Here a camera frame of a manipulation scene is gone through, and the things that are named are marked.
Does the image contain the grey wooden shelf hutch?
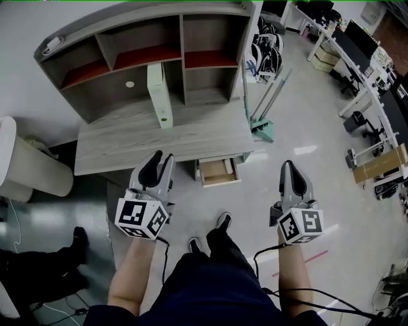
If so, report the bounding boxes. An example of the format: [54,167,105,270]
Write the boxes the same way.
[33,0,265,125]

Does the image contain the black office chair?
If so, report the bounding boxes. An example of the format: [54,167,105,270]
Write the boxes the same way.
[362,117,387,140]

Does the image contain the person's shoe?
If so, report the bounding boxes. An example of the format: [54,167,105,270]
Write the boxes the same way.
[187,236,203,255]
[215,211,233,230]

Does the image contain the grey wooden desk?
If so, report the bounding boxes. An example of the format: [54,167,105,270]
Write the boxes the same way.
[73,104,256,189]

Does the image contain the white power adapter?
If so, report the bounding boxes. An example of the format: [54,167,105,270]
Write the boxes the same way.
[42,36,65,55]

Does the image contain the long white office desk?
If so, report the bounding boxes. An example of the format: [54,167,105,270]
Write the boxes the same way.
[280,0,408,179]

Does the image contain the grey broom pole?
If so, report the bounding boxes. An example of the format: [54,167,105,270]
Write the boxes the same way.
[251,67,293,122]

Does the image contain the person's right forearm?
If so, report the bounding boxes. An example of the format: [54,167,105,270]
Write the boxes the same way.
[276,234,315,312]

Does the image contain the light wooden desk drawer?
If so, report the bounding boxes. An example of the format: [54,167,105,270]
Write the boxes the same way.
[197,157,242,189]

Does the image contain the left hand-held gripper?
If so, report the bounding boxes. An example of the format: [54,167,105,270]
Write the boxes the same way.
[114,150,176,240]

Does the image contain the person's left shoe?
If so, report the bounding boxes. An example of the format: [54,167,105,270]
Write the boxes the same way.
[187,236,203,255]

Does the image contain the white upright console box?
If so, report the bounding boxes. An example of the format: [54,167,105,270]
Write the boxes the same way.
[147,62,175,130]

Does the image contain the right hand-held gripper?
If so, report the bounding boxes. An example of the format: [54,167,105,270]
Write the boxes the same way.
[269,160,325,246]

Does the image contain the person's dark shorts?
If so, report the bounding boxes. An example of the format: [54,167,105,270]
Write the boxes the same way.
[136,225,329,326]

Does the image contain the brown cardboard box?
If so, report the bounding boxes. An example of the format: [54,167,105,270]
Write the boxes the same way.
[351,142,408,185]

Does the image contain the pile of black white bags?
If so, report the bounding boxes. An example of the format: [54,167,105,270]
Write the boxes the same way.
[251,15,285,84]

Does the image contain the person's left forearm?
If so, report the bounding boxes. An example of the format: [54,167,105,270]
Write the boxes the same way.
[107,236,161,316]

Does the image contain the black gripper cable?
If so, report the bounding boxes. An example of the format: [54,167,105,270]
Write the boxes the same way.
[157,236,171,285]
[253,243,385,320]

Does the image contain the black computer monitor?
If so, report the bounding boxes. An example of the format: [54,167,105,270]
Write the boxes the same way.
[343,18,380,60]

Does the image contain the stacked beige boxes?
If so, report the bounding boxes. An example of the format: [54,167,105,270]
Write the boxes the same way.
[310,40,341,73]

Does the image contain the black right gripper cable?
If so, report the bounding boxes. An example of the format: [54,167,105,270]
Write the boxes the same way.
[253,243,385,320]

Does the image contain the person's right shoe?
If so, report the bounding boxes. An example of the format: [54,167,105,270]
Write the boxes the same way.
[215,211,233,230]

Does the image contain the green dustpan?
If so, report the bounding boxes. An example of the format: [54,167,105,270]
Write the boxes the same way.
[249,115,275,144]

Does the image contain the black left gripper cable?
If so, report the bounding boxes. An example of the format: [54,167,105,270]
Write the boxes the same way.
[157,236,171,285]

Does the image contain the beige cylindrical bin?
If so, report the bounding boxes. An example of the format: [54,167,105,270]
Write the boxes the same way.
[0,115,75,204]

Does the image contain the white floor cable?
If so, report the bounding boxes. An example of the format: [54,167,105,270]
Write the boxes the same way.
[6,196,24,254]

